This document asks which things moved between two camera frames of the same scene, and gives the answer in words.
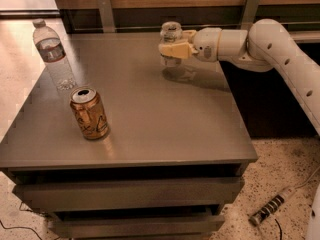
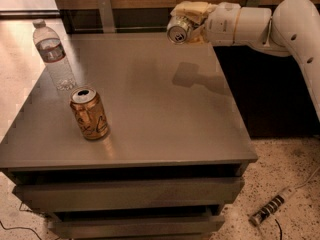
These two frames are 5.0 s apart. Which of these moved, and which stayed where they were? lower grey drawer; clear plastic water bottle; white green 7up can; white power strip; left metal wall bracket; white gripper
Moved: white green 7up can; white gripper
Stayed: white power strip; lower grey drawer; left metal wall bracket; clear plastic water bottle
